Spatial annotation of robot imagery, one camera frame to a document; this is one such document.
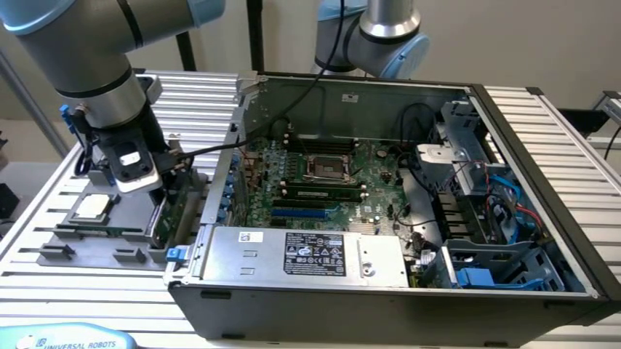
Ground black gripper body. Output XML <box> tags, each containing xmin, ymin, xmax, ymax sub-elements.
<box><xmin>94</xmin><ymin>108</ymin><xmax>173</xmax><ymax>180</ymax></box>

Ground green graphics card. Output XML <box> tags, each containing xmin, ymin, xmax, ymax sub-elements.
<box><xmin>149</xmin><ymin>167</ymin><xmax>197</xmax><ymax>252</ymax></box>

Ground silver CPU chip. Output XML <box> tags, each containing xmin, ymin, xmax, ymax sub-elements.
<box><xmin>72</xmin><ymin>193</ymin><xmax>121</xmax><ymax>221</ymax></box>

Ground black stand pole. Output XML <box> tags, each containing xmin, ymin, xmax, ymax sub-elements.
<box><xmin>245</xmin><ymin>0</ymin><xmax>267</xmax><ymax>72</ymax></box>
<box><xmin>175</xmin><ymin>31</ymin><xmax>198</xmax><ymax>72</ymax></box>

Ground green RAM stick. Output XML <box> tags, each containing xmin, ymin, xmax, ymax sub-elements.
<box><xmin>52</xmin><ymin>225</ymin><xmax>147</xmax><ymax>238</ymax></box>

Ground grey parts rack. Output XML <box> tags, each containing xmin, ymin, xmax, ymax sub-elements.
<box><xmin>36</xmin><ymin>167</ymin><xmax>215</xmax><ymax>272</ymax></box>

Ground blue expansion slot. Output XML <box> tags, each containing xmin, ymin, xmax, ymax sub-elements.
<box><xmin>270</xmin><ymin>206</ymin><xmax>328</xmax><ymax>222</ymax></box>

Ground metal CPU socket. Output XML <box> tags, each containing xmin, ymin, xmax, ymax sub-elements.
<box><xmin>301</xmin><ymin>153</ymin><xmax>360</xmax><ymax>183</ymax></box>

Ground installed black RAM stick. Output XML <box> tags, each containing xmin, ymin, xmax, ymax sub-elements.
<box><xmin>279</xmin><ymin>182</ymin><xmax>366</xmax><ymax>201</ymax></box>

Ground silver power supply unit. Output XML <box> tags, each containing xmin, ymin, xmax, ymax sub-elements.
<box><xmin>193</xmin><ymin>225</ymin><xmax>414</xmax><ymax>289</ymax></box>

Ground green motherboard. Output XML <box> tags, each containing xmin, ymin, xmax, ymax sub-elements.
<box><xmin>231</xmin><ymin>137</ymin><xmax>422</xmax><ymax>236</ymax></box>

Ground silver chipset heatsink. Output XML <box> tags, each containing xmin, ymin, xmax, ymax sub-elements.
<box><xmin>348</xmin><ymin>220</ymin><xmax>381</xmax><ymax>235</ymax></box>

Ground Universal Robots teach pendant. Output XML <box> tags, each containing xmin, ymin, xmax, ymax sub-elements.
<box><xmin>0</xmin><ymin>321</ymin><xmax>139</xmax><ymax>349</ymax></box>

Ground black open PC case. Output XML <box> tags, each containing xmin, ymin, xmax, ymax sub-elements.
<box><xmin>163</xmin><ymin>71</ymin><xmax>621</xmax><ymax>342</ymax></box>

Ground grey metal drive cage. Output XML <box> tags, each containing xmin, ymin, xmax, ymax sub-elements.
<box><xmin>414</xmin><ymin>100</ymin><xmax>508</xmax><ymax>196</ymax></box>

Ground blue drive caddy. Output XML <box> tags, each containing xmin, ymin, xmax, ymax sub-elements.
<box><xmin>456</xmin><ymin>268</ymin><xmax>497</xmax><ymax>289</ymax></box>

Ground black and white wrist camera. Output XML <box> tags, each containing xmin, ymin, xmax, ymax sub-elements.
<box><xmin>105</xmin><ymin>140</ymin><xmax>163</xmax><ymax>194</ymax></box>

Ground blue wrist connector cable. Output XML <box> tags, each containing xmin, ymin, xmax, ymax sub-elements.
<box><xmin>59</xmin><ymin>103</ymin><xmax>98</xmax><ymax>175</ymax></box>

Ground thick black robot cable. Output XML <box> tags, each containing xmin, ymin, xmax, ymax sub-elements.
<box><xmin>179</xmin><ymin>0</ymin><xmax>349</xmax><ymax>160</ymax></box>

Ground blue data wire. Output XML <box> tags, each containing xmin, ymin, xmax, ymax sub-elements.
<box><xmin>486</xmin><ymin>173</ymin><xmax>535</xmax><ymax>233</ymax></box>

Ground red data wire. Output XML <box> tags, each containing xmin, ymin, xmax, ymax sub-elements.
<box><xmin>515</xmin><ymin>205</ymin><xmax>547</xmax><ymax>236</ymax></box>

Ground aluminium frame side table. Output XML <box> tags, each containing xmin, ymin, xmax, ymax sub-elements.
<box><xmin>556</xmin><ymin>89</ymin><xmax>621</xmax><ymax>161</ymax></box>

